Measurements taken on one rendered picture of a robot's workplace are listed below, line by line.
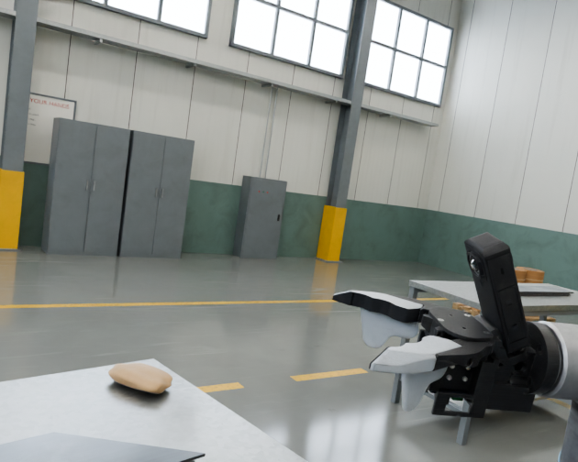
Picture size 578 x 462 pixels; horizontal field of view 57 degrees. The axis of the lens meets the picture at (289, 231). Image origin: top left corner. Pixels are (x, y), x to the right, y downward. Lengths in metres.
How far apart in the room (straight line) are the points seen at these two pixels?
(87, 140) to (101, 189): 0.73
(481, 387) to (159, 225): 8.31
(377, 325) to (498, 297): 0.13
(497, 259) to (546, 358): 0.11
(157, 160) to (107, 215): 1.14
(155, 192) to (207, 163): 1.41
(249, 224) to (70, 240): 3.18
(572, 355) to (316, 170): 10.39
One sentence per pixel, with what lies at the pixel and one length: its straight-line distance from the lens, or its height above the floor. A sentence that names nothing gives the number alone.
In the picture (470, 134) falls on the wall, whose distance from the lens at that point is 12.81.
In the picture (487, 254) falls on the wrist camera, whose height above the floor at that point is 1.54.
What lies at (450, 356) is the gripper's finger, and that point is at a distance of 0.47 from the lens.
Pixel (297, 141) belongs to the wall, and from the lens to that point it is 10.59.
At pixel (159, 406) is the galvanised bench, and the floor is 1.05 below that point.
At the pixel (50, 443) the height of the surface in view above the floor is 1.07.
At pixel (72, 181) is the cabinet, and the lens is 8.29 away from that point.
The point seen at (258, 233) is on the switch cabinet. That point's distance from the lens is 9.91.
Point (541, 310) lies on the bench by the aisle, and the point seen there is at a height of 0.92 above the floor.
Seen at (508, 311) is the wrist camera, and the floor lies 1.49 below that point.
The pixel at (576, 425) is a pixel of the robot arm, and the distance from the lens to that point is 0.66.
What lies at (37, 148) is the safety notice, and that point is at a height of 1.48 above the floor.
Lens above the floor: 1.58
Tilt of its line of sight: 6 degrees down
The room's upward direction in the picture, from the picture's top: 8 degrees clockwise
